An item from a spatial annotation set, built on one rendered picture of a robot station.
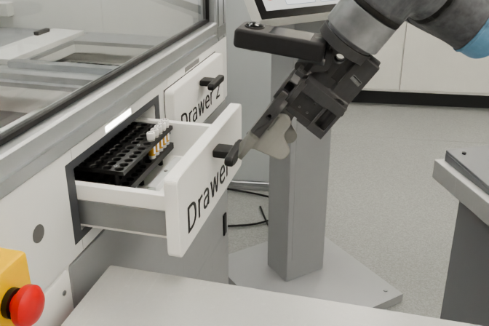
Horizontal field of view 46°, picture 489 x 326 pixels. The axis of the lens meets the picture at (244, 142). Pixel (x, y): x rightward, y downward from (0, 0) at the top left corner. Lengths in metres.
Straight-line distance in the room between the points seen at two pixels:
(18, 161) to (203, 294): 0.29
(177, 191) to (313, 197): 1.24
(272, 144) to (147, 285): 0.25
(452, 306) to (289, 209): 0.72
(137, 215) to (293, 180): 1.12
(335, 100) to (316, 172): 1.16
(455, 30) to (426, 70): 3.09
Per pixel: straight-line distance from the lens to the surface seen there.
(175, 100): 1.00
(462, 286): 1.25
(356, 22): 0.68
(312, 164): 1.83
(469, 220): 1.18
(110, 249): 0.87
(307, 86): 0.70
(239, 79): 2.48
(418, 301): 2.06
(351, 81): 0.71
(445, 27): 0.72
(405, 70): 3.79
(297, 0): 1.53
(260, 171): 2.63
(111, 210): 0.75
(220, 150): 0.79
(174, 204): 0.69
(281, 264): 1.98
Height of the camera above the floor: 1.22
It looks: 23 degrees down
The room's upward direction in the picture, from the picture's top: straight up
